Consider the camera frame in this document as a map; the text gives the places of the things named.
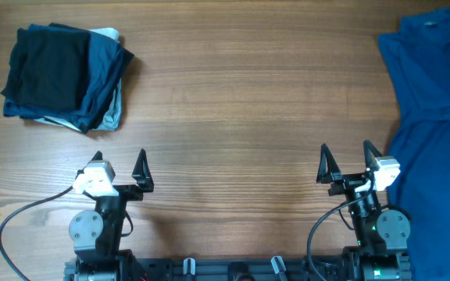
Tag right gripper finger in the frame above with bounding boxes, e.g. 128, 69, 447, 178
316, 144, 342, 183
362, 140, 382, 168

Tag blue polo shirt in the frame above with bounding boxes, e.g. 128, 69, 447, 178
378, 8, 450, 280

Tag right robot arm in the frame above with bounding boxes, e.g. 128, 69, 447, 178
307, 140, 412, 280

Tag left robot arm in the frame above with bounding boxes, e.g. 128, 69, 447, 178
63, 150, 154, 281

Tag navy folded garment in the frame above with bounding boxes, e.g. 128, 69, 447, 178
3, 23, 134, 133

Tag black folded garment on top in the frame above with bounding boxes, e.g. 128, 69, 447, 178
2, 29, 90, 111

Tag right black camera cable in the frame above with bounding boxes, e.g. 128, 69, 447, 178
306, 171, 375, 281

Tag black camera cable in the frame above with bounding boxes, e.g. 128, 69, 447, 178
0, 185, 76, 281
306, 171, 375, 281

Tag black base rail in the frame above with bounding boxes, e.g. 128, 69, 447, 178
63, 255, 412, 281

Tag left black camera cable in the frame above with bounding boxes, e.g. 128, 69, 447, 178
0, 185, 76, 281

